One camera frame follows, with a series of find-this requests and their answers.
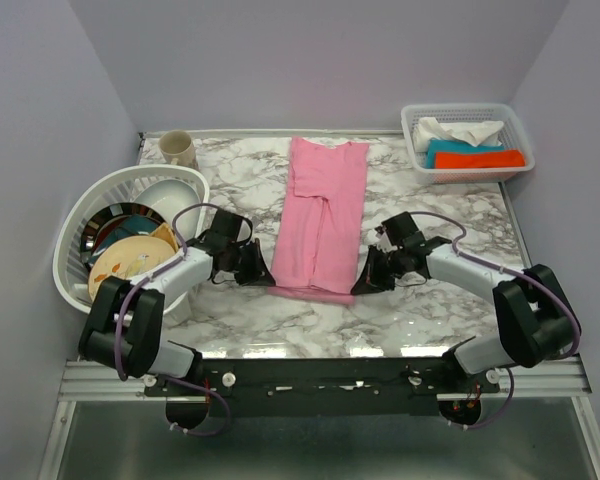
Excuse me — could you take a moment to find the white plastic mesh basket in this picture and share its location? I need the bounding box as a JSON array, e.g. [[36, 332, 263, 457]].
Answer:
[[401, 103, 535, 185]]

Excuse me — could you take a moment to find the teal folded t shirt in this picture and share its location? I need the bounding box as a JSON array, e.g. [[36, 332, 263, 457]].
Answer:
[[424, 139, 504, 169]]

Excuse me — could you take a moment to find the beige ceramic mug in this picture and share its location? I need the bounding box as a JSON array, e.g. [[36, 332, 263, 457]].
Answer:
[[158, 130, 199, 170]]

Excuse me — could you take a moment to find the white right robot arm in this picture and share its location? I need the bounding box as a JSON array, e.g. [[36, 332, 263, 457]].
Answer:
[[351, 211, 582, 392]]

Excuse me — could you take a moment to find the teal ceramic plate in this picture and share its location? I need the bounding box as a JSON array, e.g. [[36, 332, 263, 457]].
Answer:
[[92, 214, 163, 256]]

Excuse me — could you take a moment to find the white folded t shirt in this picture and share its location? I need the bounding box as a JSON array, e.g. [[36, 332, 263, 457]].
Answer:
[[411, 117, 504, 153]]

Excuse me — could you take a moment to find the tan scalloped dish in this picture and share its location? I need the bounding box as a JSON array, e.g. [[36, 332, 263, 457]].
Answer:
[[149, 222, 180, 251]]

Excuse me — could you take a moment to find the pink t shirt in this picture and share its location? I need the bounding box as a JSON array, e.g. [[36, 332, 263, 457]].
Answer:
[[268, 137, 369, 305]]

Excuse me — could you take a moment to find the dark striped rim plate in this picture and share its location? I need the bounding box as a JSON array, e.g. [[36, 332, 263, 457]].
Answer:
[[79, 202, 162, 268]]

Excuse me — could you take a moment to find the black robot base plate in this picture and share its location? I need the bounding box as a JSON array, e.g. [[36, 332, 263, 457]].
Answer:
[[144, 344, 501, 419]]

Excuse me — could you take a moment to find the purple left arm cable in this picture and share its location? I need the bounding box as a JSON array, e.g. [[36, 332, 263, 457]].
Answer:
[[114, 202, 232, 437]]

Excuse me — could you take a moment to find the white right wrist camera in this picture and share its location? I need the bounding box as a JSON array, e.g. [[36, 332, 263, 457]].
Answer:
[[375, 226, 396, 252]]

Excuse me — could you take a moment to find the orange folded t shirt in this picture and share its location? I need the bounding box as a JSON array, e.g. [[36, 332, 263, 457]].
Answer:
[[434, 150, 526, 169]]

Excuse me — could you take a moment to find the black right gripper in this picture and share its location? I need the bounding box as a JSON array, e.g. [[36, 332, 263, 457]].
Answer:
[[352, 244, 407, 295]]

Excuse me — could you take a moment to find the aluminium frame rail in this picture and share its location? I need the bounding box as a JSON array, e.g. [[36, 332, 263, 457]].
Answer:
[[57, 357, 592, 402]]

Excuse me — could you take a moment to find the beige bird pattern plate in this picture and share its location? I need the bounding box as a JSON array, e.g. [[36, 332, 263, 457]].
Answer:
[[88, 236, 176, 300]]

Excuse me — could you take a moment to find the white ceramic bowl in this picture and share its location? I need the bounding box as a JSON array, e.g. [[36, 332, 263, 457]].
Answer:
[[132, 179, 202, 240]]

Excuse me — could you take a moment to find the white oval dish basket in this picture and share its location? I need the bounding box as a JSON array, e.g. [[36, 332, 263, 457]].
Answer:
[[52, 164, 210, 314]]

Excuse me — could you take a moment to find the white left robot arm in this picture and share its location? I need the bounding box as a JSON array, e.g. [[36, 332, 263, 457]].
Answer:
[[78, 203, 275, 395]]

